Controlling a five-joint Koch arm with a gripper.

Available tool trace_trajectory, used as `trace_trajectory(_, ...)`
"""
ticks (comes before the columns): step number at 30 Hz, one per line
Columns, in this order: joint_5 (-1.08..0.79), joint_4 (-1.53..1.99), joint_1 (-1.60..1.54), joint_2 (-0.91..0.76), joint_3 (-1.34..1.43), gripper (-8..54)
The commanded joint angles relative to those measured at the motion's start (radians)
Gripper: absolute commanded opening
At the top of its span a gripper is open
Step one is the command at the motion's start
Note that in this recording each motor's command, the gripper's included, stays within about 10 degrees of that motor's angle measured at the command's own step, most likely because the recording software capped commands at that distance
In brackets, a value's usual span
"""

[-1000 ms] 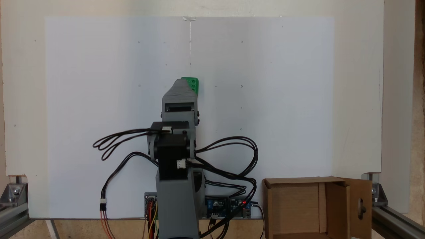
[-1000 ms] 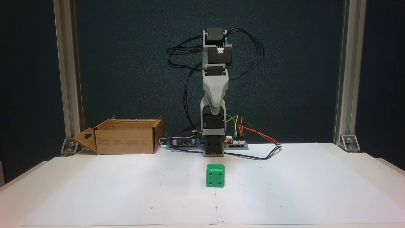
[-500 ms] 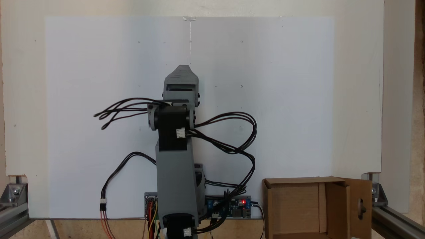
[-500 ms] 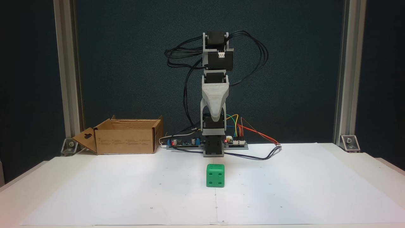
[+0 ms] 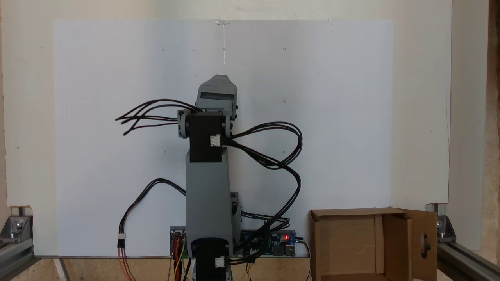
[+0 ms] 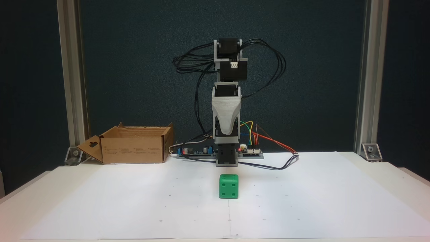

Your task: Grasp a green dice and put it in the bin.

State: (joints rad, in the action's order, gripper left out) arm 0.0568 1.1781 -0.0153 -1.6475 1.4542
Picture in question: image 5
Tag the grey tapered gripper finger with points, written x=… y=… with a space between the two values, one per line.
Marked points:
x=218 y=82

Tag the clear tape piece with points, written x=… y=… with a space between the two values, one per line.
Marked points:
x=222 y=22

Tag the white paper sheet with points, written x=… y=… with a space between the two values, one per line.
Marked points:
x=332 y=117

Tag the green circuit board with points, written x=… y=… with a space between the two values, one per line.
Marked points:
x=180 y=234

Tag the blue circuit board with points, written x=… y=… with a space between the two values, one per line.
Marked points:
x=279 y=246

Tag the brown cardboard box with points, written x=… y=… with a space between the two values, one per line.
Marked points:
x=347 y=242

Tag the metal corner bracket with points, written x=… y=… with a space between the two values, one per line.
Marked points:
x=445 y=228
x=15 y=226

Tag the aluminium frame rail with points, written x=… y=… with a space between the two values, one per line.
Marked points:
x=465 y=261
x=13 y=253

